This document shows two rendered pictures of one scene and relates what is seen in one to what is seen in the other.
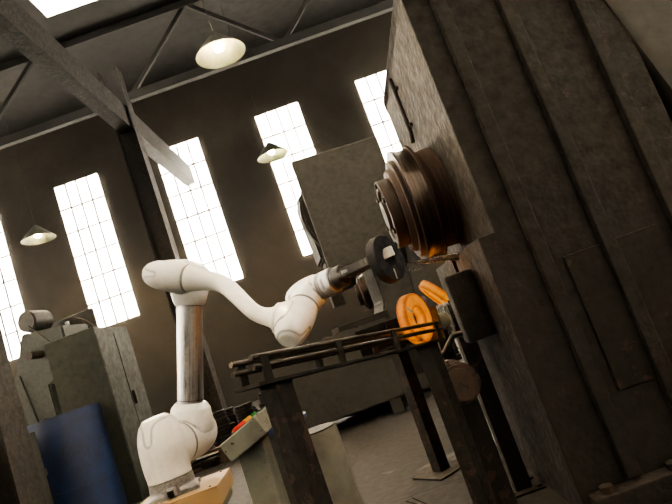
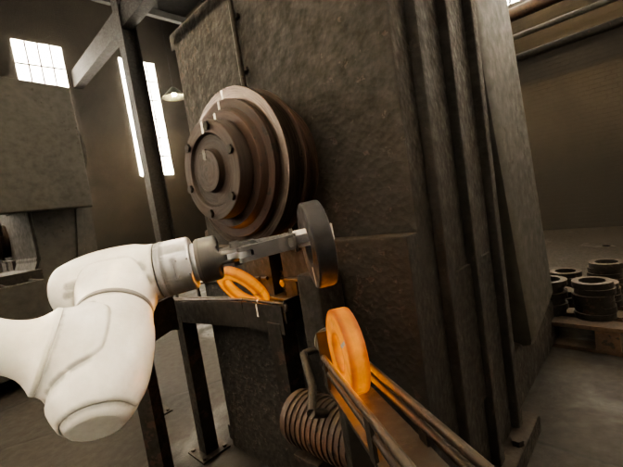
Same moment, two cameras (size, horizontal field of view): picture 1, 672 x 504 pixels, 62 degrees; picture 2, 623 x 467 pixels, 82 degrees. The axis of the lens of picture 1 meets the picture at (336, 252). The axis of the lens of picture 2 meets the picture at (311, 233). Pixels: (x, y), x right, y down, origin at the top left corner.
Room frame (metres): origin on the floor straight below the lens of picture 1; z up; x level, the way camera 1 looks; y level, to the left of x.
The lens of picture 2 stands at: (1.29, 0.32, 0.98)
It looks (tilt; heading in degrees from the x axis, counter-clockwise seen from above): 4 degrees down; 314
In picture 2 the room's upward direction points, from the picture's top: 9 degrees counter-clockwise
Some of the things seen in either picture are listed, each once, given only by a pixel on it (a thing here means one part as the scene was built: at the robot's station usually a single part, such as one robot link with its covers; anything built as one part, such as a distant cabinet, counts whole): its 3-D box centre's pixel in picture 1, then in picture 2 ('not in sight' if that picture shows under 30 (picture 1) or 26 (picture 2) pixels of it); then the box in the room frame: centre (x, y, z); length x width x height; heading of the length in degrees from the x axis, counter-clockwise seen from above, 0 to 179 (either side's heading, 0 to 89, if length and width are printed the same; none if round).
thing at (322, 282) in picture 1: (329, 282); (179, 265); (1.86, 0.05, 0.91); 0.09 x 0.06 x 0.09; 146
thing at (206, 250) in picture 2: (346, 273); (224, 255); (1.82, -0.01, 0.91); 0.09 x 0.08 x 0.07; 56
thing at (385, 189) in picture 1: (391, 213); (215, 170); (2.20, -0.26, 1.11); 0.28 x 0.06 x 0.28; 0
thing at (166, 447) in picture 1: (163, 445); not in sight; (2.03, 0.81, 0.58); 0.18 x 0.16 x 0.22; 168
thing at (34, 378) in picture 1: (72, 387); not in sight; (8.77, 4.61, 1.36); 1.37 x 1.16 x 2.71; 80
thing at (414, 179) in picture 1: (414, 205); (243, 169); (2.20, -0.36, 1.11); 0.47 x 0.06 x 0.47; 0
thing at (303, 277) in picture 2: (469, 305); (324, 313); (1.96, -0.37, 0.68); 0.11 x 0.08 x 0.24; 90
